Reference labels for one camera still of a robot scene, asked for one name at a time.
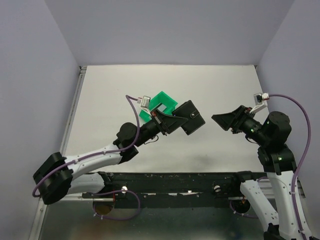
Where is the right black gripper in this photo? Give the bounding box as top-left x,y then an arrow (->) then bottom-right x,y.
211,103 -> 270,145

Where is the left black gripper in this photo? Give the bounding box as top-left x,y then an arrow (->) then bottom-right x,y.
134,109 -> 188,148

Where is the black leather card holder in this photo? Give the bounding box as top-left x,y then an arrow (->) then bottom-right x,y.
172,100 -> 206,135

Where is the green plastic bin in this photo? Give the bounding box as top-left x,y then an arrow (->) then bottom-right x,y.
139,91 -> 178,123

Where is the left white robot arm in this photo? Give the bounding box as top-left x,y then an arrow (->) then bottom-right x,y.
32,110 -> 190,205

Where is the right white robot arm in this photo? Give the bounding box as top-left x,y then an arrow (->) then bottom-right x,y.
211,105 -> 315,240

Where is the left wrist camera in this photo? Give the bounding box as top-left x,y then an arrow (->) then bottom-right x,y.
137,95 -> 151,110

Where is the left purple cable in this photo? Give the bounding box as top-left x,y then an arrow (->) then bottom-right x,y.
31,94 -> 145,198

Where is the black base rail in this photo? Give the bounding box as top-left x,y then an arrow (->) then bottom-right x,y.
82,171 -> 266,209

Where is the aluminium frame rail left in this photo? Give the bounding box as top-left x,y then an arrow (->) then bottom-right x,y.
59,66 -> 88,156

